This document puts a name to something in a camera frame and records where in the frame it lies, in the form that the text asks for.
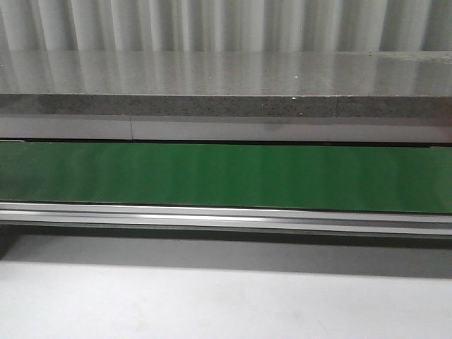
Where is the green conveyor belt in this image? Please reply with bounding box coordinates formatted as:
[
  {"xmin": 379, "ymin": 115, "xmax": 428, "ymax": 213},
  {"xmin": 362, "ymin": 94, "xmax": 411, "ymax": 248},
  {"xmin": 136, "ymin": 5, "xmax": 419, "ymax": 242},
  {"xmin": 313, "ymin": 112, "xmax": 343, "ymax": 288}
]
[{"xmin": 1, "ymin": 141, "xmax": 451, "ymax": 213}]

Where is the grey speckled stone counter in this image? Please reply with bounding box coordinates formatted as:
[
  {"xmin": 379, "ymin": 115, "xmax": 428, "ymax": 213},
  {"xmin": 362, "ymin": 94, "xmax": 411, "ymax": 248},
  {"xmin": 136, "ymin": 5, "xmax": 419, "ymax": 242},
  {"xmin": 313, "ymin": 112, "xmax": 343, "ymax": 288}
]
[{"xmin": 1, "ymin": 50, "xmax": 451, "ymax": 145}]

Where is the white pleated curtain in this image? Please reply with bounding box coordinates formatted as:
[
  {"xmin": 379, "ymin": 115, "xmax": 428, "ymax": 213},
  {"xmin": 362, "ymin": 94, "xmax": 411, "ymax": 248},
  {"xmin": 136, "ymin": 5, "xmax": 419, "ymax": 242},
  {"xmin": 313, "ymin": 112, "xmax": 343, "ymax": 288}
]
[{"xmin": 1, "ymin": 1, "xmax": 451, "ymax": 52}]

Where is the aluminium conveyor frame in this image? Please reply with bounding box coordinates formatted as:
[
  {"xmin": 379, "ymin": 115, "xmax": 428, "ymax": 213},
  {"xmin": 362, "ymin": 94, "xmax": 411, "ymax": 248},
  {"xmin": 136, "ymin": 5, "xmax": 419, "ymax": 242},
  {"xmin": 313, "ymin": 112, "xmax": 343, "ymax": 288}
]
[{"xmin": 1, "ymin": 202, "xmax": 451, "ymax": 239}]

